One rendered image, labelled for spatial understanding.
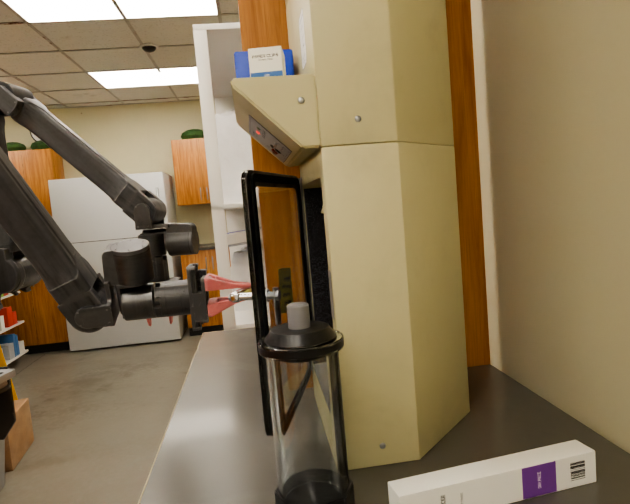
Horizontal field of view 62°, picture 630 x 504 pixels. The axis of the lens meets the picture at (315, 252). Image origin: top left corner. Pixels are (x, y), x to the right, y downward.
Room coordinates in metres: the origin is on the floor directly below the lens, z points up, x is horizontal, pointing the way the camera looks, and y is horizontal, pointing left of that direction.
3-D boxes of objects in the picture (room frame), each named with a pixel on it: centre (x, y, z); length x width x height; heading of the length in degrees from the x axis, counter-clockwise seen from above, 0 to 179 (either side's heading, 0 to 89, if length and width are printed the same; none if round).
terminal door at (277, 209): (0.89, 0.06, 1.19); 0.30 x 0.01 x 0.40; 167
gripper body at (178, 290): (0.84, 0.22, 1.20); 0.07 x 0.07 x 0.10; 7
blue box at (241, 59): (0.96, 0.06, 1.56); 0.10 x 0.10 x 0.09; 7
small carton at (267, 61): (0.82, 0.05, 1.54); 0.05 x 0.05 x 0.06; 87
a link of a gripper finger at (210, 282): (0.85, 0.15, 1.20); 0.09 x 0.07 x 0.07; 97
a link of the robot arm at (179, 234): (1.15, 0.32, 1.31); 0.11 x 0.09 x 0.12; 86
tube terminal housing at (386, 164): (0.91, -0.13, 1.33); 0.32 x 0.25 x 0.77; 7
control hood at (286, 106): (0.88, 0.06, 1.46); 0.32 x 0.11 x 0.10; 7
